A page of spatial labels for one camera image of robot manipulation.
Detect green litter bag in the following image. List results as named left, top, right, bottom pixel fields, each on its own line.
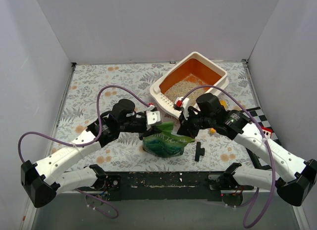
left=142, top=122, right=195, bottom=158

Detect black bag clip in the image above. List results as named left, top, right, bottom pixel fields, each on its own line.
left=195, top=141, right=206, bottom=162

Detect yellow plastic scoop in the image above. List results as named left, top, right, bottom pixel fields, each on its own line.
left=212, top=100, right=227, bottom=135

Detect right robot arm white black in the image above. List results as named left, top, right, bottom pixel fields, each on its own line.
left=174, top=93, right=317, bottom=206

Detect cat litter granules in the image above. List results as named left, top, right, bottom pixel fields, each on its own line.
left=164, top=74, right=209, bottom=106

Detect white orange litter box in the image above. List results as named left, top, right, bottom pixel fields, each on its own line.
left=150, top=52, right=229, bottom=118

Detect floral table mat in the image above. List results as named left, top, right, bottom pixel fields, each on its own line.
left=55, top=62, right=255, bottom=172

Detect red white small block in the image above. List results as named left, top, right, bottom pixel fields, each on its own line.
left=262, top=127, right=273, bottom=138

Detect checkerboard calibration board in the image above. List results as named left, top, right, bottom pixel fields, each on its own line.
left=247, top=107, right=280, bottom=170

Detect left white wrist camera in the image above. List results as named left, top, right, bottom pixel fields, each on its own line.
left=145, top=103, right=162, bottom=130

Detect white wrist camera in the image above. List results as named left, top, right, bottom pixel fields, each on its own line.
left=173, top=96, right=190, bottom=117
left=145, top=103, right=162, bottom=130

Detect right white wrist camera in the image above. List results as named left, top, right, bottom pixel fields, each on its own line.
left=173, top=96, right=190, bottom=117

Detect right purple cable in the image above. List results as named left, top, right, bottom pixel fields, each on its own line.
left=182, top=84, right=277, bottom=229

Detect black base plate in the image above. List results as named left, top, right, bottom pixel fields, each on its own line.
left=96, top=171, right=242, bottom=201

